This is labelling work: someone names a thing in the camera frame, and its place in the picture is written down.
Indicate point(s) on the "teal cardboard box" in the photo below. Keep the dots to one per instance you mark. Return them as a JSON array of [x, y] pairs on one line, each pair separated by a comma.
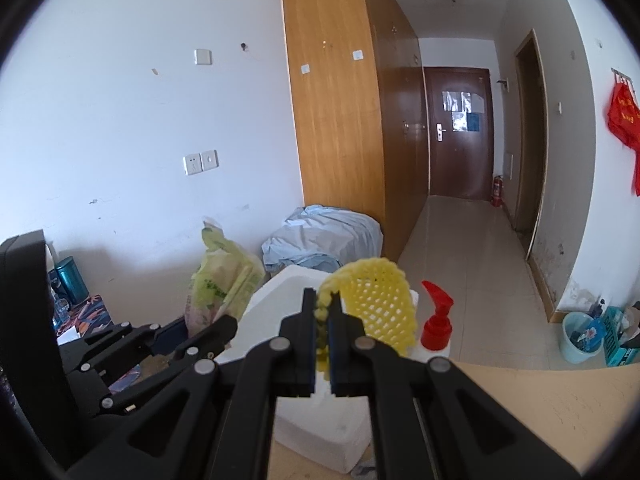
[[620, 350]]

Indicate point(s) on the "blue paper notice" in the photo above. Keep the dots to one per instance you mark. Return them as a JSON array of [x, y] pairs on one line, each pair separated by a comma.
[[467, 121]]

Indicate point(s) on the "large red plastic bag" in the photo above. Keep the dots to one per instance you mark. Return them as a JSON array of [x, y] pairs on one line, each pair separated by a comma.
[[624, 115]]

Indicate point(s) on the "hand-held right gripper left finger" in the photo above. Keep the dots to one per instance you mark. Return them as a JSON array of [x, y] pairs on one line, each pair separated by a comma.
[[311, 350]]

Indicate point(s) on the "yellow foam fruit net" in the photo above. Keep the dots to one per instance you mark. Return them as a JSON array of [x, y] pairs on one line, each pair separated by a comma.
[[380, 300]]

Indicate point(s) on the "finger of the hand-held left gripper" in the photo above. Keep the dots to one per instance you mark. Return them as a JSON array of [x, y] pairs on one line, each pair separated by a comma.
[[220, 332], [167, 337]]

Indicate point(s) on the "white wall panel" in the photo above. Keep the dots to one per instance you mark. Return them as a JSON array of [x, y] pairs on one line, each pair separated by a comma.
[[509, 166]]

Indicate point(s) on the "small wall bracket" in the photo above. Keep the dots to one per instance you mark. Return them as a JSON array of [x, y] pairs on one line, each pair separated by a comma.
[[504, 84]]

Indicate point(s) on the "wall hook rack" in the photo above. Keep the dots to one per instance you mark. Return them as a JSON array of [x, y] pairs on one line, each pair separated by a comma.
[[622, 75]]

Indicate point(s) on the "open printed booklet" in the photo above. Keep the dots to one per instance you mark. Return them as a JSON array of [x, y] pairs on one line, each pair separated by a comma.
[[70, 336]]

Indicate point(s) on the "white bottle with red pump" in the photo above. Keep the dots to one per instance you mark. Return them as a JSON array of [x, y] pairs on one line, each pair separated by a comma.
[[435, 330]]

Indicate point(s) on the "colourful patterned cloth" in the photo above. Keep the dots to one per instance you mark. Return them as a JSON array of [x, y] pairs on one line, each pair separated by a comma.
[[95, 312]]

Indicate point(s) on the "side door frame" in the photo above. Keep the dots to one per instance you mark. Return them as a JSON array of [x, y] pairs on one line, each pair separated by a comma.
[[530, 160]]

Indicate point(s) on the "red fire extinguisher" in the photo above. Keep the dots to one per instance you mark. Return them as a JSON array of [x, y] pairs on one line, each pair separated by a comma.
[[496, 192]]

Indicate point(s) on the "green plastic bag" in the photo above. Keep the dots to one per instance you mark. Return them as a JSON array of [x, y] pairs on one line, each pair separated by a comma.
[[220, 285]]

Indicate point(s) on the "light blue bedsheet pile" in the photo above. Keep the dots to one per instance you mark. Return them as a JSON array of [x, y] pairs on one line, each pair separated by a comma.
[[325, 235]]

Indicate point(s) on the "light blue plastic bucket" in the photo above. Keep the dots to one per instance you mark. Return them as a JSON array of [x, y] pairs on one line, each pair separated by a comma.
[[582, 345]]

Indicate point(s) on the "white paper notices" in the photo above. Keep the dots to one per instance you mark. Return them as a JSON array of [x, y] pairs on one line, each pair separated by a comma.
[[462, 100]]

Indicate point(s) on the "white double wall socket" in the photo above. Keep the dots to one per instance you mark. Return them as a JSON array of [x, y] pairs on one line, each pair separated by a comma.
[[200, 162]]

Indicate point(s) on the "wooden wardrobe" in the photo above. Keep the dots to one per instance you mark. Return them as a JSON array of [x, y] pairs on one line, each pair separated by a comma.
[[340, 135]]

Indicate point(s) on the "teal bottle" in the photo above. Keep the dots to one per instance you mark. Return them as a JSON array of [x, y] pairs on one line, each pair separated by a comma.
[[72, 280]]

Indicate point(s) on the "white foam box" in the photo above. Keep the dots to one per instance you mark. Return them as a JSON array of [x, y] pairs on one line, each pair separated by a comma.
[[320, 425]]

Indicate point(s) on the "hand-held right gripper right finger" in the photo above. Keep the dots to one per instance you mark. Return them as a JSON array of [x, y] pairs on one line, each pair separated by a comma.
[[336, 360]]

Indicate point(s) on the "white light switch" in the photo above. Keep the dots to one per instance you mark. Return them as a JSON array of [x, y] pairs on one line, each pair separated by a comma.
[[202, 56]]

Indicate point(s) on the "dark brown door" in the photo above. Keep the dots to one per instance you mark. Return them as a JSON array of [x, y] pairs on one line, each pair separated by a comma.
[[460, 160]]

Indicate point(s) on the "small red plastic bag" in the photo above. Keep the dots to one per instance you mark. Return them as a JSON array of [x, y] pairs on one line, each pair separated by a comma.
[[636, 170]]

